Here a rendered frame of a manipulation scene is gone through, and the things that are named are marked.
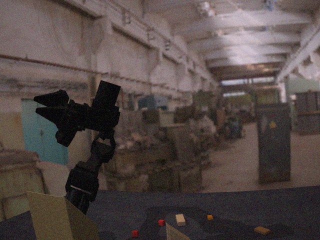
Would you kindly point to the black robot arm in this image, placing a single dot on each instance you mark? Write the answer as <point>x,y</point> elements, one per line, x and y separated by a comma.
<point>84,174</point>

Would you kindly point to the small red cube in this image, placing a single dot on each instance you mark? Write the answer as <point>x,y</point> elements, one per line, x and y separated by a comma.
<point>161,222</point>
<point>135,233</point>

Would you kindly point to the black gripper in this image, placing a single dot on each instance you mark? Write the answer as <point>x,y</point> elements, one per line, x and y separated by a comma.
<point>66,116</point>

